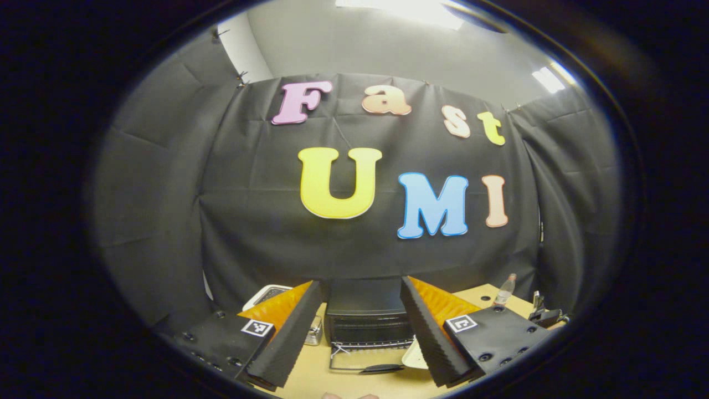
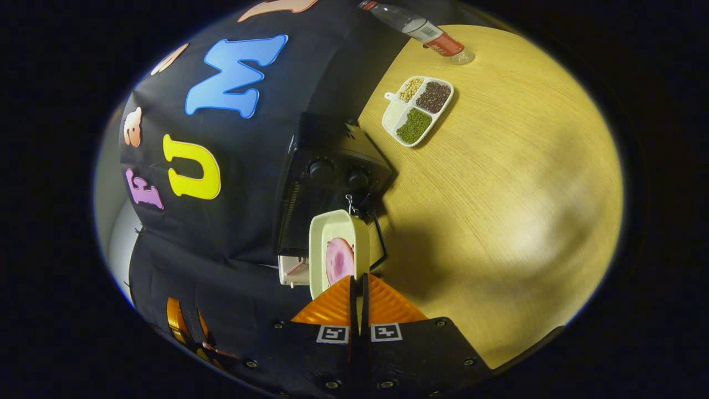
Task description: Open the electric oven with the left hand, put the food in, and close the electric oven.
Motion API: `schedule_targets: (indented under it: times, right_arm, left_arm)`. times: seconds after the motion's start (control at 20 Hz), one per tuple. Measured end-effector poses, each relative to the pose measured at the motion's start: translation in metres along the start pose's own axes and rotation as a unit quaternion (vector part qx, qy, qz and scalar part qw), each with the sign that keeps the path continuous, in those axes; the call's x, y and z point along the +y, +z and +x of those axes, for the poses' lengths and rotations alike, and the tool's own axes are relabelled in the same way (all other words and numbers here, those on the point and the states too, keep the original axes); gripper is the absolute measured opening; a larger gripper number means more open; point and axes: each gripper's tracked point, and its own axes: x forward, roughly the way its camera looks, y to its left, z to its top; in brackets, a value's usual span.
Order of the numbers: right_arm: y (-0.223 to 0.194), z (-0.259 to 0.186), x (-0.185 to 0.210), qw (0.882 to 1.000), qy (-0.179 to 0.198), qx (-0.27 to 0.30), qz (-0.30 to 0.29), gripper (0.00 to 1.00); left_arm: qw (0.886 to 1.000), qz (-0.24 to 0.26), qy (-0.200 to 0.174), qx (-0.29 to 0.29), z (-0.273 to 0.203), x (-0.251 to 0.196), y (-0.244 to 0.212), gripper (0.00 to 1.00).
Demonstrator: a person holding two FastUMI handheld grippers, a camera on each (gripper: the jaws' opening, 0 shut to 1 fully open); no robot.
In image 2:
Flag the clear plastic water bottle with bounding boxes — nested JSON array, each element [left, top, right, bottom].
[[357, 0, 476, 66]]

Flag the black electric oven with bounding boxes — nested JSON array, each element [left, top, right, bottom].
[[274, 112, 395, 272]]

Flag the divided white tray of beans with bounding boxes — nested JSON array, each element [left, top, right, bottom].
[[382, 75, 455, 148]]

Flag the round pink food slice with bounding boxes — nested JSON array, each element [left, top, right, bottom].
[[325, 237, 356, 287]]

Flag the square cream plate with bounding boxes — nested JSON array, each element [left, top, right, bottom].
[[309, 209, 371, 300]]

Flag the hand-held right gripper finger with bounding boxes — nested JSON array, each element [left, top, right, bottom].
[[238, 274, 359, 397], [361, 273, 494, 397]]

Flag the black backdrop cloth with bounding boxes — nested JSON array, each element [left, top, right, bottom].
[[119, 0, 424, 388]]

